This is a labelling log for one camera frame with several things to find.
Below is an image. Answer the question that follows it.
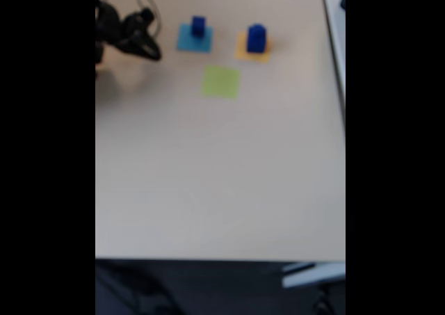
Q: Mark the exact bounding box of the blue square sheet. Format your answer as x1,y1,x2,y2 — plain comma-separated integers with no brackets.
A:
177,22,215,54

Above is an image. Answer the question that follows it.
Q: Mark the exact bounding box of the green square sheet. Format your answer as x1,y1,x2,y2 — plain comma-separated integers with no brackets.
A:
201,65,241,101

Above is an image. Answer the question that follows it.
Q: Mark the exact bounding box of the orange square sheet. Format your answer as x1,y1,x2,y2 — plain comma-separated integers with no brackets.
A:
235,31,273,65

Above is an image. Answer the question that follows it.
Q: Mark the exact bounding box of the small blue cube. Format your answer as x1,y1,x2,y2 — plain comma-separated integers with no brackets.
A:
191,15,207,38

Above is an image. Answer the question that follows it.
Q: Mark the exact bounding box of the large blue cube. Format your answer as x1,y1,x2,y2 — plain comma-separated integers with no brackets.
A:
246,24,268,54

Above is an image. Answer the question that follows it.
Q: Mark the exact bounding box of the white neighbouring table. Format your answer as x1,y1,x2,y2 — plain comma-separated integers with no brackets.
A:
319,0,346,130

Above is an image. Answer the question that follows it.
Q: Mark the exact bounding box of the white grey bar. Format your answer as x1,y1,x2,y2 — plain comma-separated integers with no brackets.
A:
281,262,346,289

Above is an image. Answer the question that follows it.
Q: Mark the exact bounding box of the thin camera cable loop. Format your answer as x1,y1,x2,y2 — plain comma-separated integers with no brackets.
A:
136,0,163,38

